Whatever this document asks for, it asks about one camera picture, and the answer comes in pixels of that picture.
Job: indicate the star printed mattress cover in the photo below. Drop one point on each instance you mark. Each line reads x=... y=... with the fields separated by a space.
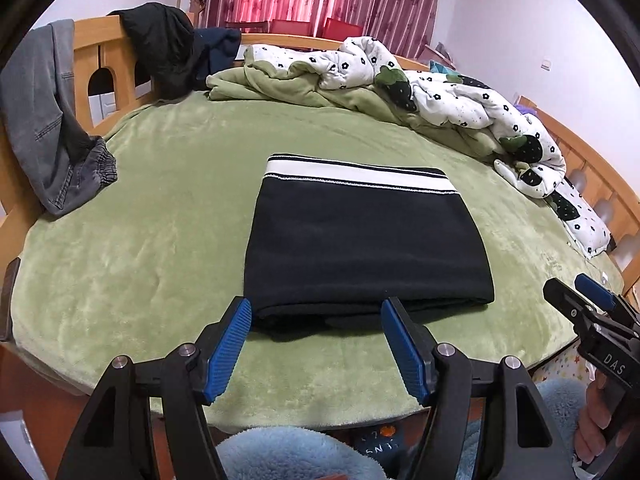
x=555 y=367

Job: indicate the wooden rack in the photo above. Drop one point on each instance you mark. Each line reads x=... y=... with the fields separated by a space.
x=181 y=5

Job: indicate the purple object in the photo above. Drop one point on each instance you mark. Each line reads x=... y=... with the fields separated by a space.
x=527 y=110

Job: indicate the grey jeans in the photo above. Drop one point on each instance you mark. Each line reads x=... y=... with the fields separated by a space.
x=35 y=110

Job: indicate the teal object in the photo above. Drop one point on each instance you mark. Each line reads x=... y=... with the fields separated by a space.
x=440 y=67

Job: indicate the wooden bed frame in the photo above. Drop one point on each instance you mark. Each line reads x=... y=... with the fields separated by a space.
x=107 y=32

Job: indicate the dark printed slipper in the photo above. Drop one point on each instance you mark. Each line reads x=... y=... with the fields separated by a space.
x=375 y=445

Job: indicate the black jacket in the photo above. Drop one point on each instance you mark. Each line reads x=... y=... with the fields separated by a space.
x=160 y=40

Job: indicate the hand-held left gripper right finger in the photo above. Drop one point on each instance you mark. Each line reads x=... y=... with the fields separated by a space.
x=405 y=350

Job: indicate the white floral pillow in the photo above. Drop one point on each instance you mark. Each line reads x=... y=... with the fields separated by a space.
x=585 y=220

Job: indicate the white object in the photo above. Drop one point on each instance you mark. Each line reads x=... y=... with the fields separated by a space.
x=12 y=445

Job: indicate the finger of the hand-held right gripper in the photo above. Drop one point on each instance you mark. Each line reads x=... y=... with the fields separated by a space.
x=595 y=292
x=565 y=297

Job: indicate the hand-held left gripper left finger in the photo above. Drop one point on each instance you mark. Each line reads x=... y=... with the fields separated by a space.
x=230 y=345

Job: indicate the green fleece bed sheet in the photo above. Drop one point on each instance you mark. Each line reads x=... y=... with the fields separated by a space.
x=150 y=240

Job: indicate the black pants with white stripe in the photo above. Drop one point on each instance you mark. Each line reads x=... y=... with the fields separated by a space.
x=360 y=240

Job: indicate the red chair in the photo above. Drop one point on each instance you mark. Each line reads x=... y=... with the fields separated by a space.
x=295 y=27
x=342 y=29

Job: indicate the floral quilt with green lining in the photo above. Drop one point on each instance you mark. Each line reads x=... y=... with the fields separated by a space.
x=450 y=100

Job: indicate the navy garment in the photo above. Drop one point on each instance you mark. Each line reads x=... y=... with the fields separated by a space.
x=220 y=45

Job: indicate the person's right hand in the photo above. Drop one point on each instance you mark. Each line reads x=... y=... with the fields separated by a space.
x=592 y=420

